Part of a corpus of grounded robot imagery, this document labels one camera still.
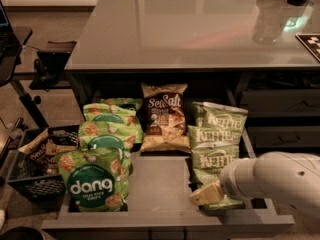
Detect rear green Kettle chip bag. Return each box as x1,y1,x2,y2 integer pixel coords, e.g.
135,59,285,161
191,102,248,133

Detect middle green Kettle chip bag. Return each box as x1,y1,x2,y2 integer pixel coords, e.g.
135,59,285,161
188,125,242,149

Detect closed grey right drawers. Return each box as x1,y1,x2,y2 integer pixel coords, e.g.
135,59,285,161
238,71,320,153

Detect black side table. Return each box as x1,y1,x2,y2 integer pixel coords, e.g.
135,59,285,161
0,0,49,129

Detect brown sea salt chip bag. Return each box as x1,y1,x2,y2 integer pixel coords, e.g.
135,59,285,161
141,84,190,153

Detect grey counter cabinet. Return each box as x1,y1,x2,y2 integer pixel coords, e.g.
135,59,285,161
65,0,319,105

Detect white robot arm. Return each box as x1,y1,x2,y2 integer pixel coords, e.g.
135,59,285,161
190,151,320,218

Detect green dang chip bag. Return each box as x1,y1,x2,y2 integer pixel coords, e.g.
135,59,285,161
82,102,144,143
79,121,137,151
56,148,131,212
100,98,143,111

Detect front green Dang chip bag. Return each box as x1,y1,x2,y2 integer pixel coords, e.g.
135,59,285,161
56,148,131,212

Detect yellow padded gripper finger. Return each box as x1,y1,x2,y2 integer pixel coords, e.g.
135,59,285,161
190,181,224,206

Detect green kettle chip bag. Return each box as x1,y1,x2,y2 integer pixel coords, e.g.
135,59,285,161
188,125,242,149
191,102,248,133

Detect black chair base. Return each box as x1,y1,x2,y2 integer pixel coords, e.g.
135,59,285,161
29,41,77,90

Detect brown snack bags in crate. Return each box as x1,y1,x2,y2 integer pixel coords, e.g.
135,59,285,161
18,127,78,175

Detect black plastic crate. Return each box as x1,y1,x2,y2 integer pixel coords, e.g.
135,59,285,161
6,125,79,202

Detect black white marker tag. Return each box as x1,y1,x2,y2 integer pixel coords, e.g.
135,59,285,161
296,34,320,62

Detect open grey top drawer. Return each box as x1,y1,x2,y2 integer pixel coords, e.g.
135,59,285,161
41,90,296,240

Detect green Kettle jalapeno bag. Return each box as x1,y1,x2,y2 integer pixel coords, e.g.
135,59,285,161
191,143,244,210

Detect rear green Dang chip bag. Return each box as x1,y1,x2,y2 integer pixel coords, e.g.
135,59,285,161
100,98,143,111

